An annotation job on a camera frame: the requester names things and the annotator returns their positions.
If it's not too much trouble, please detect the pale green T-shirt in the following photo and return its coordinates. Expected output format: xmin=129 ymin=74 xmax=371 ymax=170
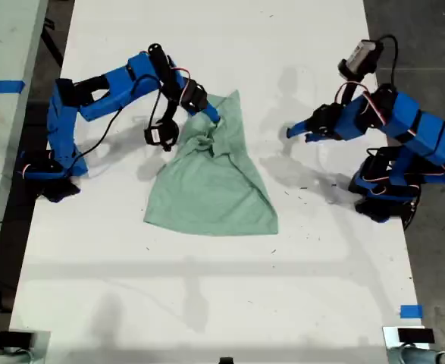
xmin=142 ymin=89 xmax=280 ymax=237

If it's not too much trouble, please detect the black stand leg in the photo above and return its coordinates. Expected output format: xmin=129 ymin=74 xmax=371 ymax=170
xmin=39 ymin=17 xmax=64 ymax=67

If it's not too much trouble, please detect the long blue tape strip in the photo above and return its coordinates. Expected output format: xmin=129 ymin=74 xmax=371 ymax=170
xmin=0 ymin=80 xmax=26 ymax=94

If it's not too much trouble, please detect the pale grey side table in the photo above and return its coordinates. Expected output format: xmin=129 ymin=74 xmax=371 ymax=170
xmin=0 ymin=0 xmax=49 ymax=300

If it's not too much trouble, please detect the square blue tape piece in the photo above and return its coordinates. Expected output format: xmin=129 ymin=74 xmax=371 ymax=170
xmin=400 ymin=304 xmax=424 ymax=319

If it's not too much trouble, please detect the small black box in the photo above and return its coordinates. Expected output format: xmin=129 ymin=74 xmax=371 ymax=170
xmin=0 ymin=331 xmax=34 ymax=348
xmin=397 ymin=328 xmax=435 ymax=344

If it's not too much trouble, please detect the silver metal plate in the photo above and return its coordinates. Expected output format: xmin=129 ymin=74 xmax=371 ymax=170
xmin=8 ymin=329 xmax=52 ymax=364
xmin=381 ymin=325 xmax=431 ymax=364

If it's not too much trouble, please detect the grey metal tube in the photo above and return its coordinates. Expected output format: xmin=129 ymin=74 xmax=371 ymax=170
xmin=0 ymin=350 xmax=33 ymax=364
xmin=400 ymin=347 xmax=445 ymax=364

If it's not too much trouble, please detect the black camera stalk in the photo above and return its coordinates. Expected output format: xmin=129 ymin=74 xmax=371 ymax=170
xmin=162 ymin=99 xmax=180 ymax=128
xmin=341 ymin=77 xmax=362 ymax=109

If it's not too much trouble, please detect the black camera box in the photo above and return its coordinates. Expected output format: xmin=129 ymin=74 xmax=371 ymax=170
xmin=143 ymin=117 xmax=180 ymax=153
xmin=337 ymin=39 xmax=384 ymax=81

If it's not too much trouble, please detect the black camera cable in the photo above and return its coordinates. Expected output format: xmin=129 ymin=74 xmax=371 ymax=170
xmin=61 ymin=74 xmax=166 ymax=177
xmin=377 ymin=34 xmax=400 ymax=88

